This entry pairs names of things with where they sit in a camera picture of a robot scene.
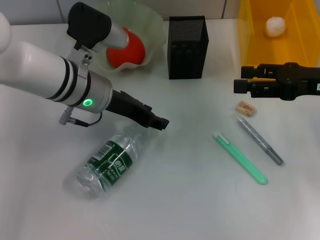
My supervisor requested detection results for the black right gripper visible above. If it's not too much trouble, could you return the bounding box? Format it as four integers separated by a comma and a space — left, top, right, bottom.
233, 62, 320, 102

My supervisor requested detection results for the white paper ball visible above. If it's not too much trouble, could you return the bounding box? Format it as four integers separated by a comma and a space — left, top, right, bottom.
265, 16, 287, 38

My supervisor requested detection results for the grey marker pen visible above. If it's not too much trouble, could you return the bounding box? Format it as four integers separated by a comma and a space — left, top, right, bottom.
236, 117, 285, 166

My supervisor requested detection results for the beige eraser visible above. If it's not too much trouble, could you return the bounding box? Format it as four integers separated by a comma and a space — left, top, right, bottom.
235, 100, 256, 118

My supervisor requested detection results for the pale green glass fruit bowl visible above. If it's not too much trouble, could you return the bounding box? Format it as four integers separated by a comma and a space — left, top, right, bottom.
74, 0, 168, 74

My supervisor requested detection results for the orange fruit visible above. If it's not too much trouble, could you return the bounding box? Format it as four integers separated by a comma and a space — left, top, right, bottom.
105, 27, 147, 69

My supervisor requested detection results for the yellow plastic bin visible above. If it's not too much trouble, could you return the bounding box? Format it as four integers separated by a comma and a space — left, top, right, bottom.
236, 0, 320, 69

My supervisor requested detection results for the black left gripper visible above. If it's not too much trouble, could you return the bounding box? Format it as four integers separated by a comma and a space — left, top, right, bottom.
106, 90, 171, 131

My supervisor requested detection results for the clear green-label water bottle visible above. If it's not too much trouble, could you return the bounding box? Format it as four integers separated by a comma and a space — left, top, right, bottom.
63, 121, 156, 200

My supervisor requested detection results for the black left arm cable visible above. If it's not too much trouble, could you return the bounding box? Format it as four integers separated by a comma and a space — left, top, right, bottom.
58, 106, 104, 127

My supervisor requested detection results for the green pen with white cap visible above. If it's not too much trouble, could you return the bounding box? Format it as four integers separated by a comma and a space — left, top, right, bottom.
212, 132, 269, 186

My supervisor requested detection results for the black mesh pen holder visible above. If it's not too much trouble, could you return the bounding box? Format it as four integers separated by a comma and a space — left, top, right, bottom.
166, 15, 210, 80

